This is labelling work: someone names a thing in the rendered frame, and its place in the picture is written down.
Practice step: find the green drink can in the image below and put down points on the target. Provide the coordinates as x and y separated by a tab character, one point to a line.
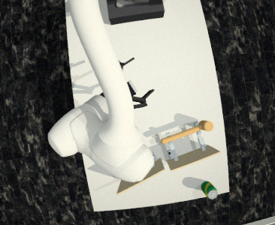
209	190

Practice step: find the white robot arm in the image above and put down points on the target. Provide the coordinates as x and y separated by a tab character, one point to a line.
111	141

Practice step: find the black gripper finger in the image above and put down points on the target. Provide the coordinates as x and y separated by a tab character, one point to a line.
124	63
142	100

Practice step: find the tan wooden mallet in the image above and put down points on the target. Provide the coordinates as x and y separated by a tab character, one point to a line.
202	125

